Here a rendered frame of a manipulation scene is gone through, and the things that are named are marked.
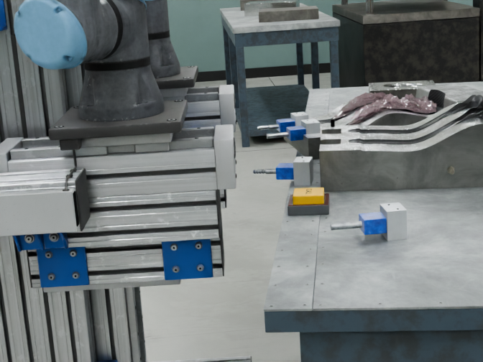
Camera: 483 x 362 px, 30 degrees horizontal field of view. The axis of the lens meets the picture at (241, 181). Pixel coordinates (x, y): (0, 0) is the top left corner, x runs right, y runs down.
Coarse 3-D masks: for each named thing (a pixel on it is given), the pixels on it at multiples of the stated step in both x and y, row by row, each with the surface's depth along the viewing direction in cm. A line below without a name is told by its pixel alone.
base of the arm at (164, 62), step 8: (160, 32) 203; (168, 32) 206; (152, 40) 202; (160, 40) 203; (168, 40) 206; (152, 48) 202; (160, 48) 203; (168, 48) 205; (152, 56) 202; (160, 56) 203; (168, 56) 205; (176, 56) 208; (152, 64) 202; (160, 64) 203; (168, 64) 205; (176, 64) 206; (152, 72) 202; (160, 72) 203; (168, 72) 204; (176, 72) 206
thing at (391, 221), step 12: (384, 204) 161; (396, 204) 160; (360, 216) 160; (372, 216) 159; (384, 216) 158; (396, 216) 157; (336, 228) 158; (348, 228) 159; (360, 228) 160; (372, 228) 157; (384, 228) 158; (396, 228) 157
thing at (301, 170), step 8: (296, 160) 197; (304, 160) 196; (312, 160) 199; (280, 168) 197; (288, 168) 197; (296, 168) 196; (304, 168) 196; (312, 168) 199; (280, 176) 198; (288, 176) 197; (296, 176) 196; (304, 176) 196; (312, 176) 199; (296, 184) 197; (304, 184) 196
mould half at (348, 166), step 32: (352, 128) 209; (384, 128) 209; (448, 128) 191; (480, 128) 184; (320, 160) 189; (352, 160) 189; (384, 160) 188; (416, 160) 187; (448, 160) 186; (480, 160) 186
